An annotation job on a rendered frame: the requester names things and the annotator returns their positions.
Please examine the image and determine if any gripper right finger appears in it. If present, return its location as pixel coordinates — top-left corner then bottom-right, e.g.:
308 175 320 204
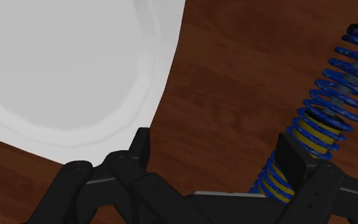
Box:
273 132 358 224

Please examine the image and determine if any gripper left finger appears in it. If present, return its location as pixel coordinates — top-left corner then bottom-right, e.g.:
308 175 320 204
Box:
26 127 198 224

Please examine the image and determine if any white plate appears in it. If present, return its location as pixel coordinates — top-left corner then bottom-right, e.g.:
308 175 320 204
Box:
0 0 186 167

